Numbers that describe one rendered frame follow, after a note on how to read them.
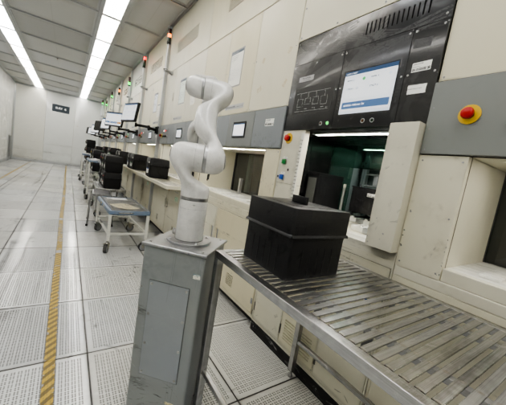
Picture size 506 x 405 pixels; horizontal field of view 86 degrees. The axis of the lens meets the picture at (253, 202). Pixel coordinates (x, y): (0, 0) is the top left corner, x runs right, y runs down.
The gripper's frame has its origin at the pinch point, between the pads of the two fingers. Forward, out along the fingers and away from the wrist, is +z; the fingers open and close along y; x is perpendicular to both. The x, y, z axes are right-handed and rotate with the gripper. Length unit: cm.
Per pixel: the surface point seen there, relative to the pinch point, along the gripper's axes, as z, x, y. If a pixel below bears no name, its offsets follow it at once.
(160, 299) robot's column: 47, -71, -7
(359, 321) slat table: 25, -117, 50
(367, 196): -6, -12, 111
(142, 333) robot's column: 64, -69, -13
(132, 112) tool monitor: -63, 234, -109
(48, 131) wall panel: -36, 1113, -672
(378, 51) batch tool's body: -74, -55, 74
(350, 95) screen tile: -56, -45, 69
